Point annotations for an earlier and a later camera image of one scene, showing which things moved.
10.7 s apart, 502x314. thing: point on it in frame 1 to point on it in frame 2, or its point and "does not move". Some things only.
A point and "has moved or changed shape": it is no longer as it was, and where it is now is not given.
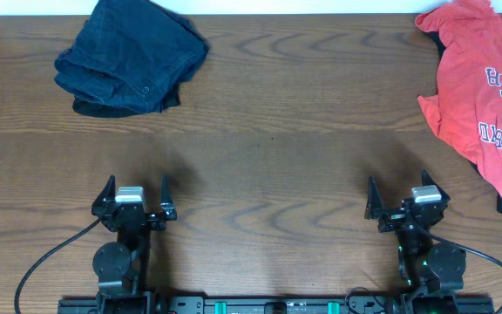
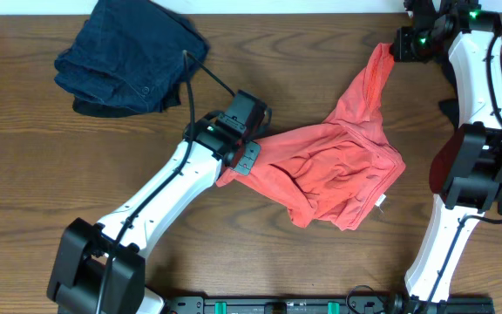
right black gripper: [392, 217] to [401, 48]
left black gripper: [168, 210] to [247, 167]
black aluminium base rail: [274, 305] does not move
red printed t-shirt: [482, 104] has moved or changed shape
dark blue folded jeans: [127, 58] does not move
